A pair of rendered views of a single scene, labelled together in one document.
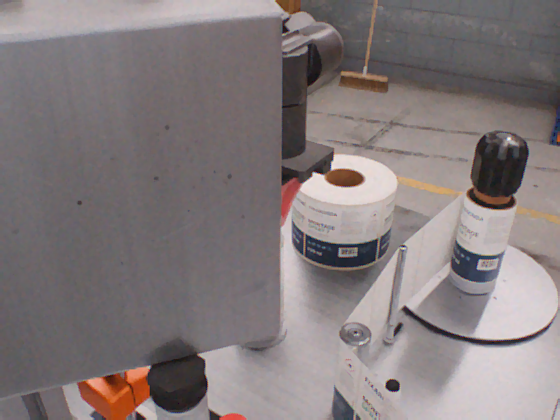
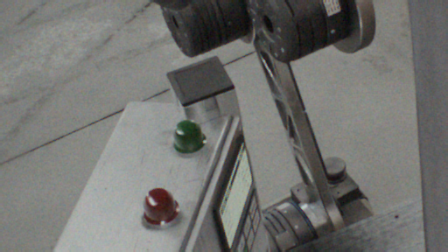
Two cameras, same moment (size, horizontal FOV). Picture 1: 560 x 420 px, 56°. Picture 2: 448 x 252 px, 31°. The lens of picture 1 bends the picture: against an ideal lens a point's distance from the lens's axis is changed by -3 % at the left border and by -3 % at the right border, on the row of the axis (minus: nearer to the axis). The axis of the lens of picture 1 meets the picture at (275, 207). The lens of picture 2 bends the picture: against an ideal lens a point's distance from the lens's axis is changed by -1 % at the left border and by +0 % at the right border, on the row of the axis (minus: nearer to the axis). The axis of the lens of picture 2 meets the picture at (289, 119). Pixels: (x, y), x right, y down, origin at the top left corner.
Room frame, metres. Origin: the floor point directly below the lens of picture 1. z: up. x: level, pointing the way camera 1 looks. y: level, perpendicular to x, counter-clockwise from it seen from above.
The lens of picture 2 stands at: (0.61, -0.19, 1.91)
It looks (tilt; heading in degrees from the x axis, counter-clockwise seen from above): 43 degrees down; 127
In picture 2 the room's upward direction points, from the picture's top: 9 degrees counter-clockwise
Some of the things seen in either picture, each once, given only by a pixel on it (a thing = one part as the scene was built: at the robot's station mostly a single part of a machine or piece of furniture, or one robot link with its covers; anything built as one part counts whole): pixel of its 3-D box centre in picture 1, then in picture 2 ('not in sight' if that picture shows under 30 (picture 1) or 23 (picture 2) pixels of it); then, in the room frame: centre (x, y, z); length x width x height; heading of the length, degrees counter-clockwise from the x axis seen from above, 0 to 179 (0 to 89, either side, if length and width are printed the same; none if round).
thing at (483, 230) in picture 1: (487, 213); not in sight; (0.77, -0.36, 1.04); 0.09 x 0.09 x 0.29
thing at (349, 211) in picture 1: (342, 210); not in sight; (0.92, -0.13, 0.95); 0.20 x 0.20 x 0.14
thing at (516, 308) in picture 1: (471, 281); not in sight; (0.77, -0.36, 0.89); 0.31 x 0.31 x 0.01
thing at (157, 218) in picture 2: not in sight; (159, 205); (0.29, 0.07, 1.49); 0.03 x 0.03 x 0.02
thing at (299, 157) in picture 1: (278, 130); not in sight; (0.52, 0.00, 1.30); 0.10 x 0.07 x 0.07; 55
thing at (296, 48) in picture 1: (281, 71); not in sight; (0.52, -0.01, 1.36); 0.07 x 0.06 x 0.07; 151
